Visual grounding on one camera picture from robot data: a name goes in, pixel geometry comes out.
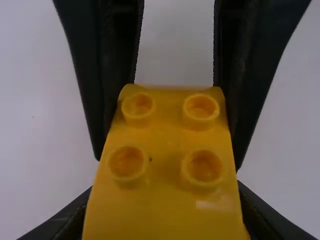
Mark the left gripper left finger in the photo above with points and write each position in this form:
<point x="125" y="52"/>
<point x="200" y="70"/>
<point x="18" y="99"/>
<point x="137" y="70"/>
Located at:
<point x="105" y="50"/>

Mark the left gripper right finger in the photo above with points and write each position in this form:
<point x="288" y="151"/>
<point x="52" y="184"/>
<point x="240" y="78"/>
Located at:
<point x="250" y="50"/>

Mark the yellow toy car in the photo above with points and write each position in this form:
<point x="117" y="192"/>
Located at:
<point x="165" y="200"/>

